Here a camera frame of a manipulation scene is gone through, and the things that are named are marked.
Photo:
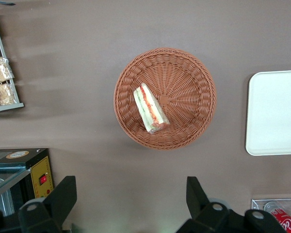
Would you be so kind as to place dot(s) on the clear acrylic bottle rack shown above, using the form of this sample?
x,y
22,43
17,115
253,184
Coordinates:
x,y
257,204

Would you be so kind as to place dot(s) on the steel food pan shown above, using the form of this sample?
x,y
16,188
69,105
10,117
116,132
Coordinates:
x,y
0,201

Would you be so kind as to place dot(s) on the round brown wicker basket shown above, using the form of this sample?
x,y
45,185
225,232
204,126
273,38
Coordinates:
x,y
184,97

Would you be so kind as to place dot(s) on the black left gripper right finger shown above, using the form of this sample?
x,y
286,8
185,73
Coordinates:
x,y
196,194

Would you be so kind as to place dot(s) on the black food warmer cabinet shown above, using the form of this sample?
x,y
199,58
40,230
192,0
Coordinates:
x,y
40,167

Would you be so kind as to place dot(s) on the clear bag of crackers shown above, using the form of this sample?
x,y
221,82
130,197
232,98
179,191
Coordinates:
x,y
0,70
2,94

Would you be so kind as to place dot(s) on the triangle sandwich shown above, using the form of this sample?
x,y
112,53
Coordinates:
x,y
149,109

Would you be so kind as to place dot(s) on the red Coca-Cola bottle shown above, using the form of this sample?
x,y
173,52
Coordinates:
x,y
286,222

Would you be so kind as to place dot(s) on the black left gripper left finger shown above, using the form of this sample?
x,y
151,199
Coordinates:
x,y
60,194

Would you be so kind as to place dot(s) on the cream plastic tray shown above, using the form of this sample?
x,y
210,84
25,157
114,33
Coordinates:
x,y
274,111

